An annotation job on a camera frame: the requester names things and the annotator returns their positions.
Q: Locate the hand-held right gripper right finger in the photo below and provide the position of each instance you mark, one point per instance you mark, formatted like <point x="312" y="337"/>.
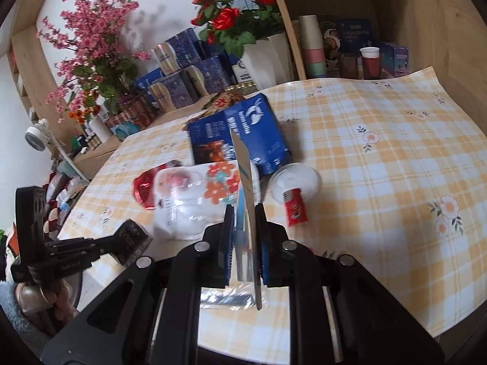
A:
<point x="261" y="247"/>

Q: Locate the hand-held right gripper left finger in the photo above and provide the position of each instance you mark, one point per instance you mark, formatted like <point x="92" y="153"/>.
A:
<point x="228" y="243"/>

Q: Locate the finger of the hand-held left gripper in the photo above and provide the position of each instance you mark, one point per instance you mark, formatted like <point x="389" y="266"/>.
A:
<point x="129" y="241"/>

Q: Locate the small red snack container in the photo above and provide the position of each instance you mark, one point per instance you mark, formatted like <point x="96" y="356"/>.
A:
<point x="296" y="209"/>

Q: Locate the white floral plastic tray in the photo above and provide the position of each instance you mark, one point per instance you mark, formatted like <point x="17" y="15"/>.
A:
<point x="182" y="213"/>

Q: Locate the crushed red soda can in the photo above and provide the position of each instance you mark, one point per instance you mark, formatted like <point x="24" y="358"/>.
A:
<point x="146" y="188"/>

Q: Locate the blue white milk carton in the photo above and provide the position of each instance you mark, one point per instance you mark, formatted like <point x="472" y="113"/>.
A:
<point x="245" y="182"/>

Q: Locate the blue coffee box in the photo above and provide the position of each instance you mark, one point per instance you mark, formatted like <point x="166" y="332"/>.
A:
<point x="262" y="137"/>

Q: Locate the brown paper wrapper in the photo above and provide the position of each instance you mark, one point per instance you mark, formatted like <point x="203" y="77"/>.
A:
<point x="224" y="102"/>

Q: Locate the person's left hand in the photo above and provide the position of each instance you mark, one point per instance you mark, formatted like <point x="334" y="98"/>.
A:
<point x="38" y="296"/>

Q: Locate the black spork in clear wrap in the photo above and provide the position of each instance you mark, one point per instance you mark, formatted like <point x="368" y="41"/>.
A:
<point x="224" y="298"/>

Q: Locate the round translucent plastic lid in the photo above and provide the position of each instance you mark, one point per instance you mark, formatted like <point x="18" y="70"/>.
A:
<point x="296" y="176"/>

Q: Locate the white desk fan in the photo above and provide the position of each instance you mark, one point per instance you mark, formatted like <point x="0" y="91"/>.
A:
<point x="36" y="137"/>

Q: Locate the row of small bottles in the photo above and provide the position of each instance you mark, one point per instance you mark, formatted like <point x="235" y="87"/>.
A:
<point x="89" y="142"/>

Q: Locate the slim white vase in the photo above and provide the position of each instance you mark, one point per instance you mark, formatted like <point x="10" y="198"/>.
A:
<point x="101" y="131"/>

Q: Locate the orange flower bunch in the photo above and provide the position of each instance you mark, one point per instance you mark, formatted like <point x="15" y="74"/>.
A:
<point x="81" y="112"/>

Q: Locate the yellow plaid floral tablecloth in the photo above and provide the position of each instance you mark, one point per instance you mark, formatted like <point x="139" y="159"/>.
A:
<point x="361" y="182"/>

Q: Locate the striped woven basket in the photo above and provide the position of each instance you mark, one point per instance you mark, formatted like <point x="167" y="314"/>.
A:
<point x="133" y="116"/>

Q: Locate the gold and blue gift box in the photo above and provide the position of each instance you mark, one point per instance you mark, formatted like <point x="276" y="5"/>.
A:
<point x="209" y="74"/>
<point x="179" y="49"/>
<point x="171" y="91"/>

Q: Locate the gold ornate tray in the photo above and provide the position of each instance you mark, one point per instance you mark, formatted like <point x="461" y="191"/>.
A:
<point x="239" y="87"/>

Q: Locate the long blue box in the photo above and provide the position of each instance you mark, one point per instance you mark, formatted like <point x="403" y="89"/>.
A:
<point x="146" y="78"/>

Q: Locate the blue and white box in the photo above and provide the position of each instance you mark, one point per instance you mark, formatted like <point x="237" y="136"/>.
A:
<point x="241" y="72"/>

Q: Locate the white angular flower vase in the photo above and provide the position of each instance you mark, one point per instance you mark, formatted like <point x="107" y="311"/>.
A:
<point x="266" y="61"/>

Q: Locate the pink blossom arrangement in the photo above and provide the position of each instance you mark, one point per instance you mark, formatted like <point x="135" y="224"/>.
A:
<point x="91" y="34"/>

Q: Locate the brown glass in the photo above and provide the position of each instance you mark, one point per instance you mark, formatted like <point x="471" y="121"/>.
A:
<point x="349" y="66"/>

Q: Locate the stack of pastel cups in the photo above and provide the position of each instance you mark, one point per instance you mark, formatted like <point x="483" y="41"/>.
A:
<point x="312" y="45"/>

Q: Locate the red and white paper cup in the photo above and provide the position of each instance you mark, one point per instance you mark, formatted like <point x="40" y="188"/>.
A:
<point x="371" y="66"/>

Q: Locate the illustrated moon box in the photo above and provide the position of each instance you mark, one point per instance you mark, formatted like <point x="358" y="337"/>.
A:
<point x="329" y="34"/>

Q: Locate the red rose bouquet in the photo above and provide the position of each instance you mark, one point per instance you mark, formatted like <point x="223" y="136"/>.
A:
<point x="224" y="19"/>

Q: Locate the light blue box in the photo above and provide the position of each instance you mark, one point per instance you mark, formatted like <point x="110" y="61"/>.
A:
<point x="395" y="59"/>

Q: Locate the dark blue shelf box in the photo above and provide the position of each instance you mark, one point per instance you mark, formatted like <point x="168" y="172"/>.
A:
<point x="352" y="32"/>

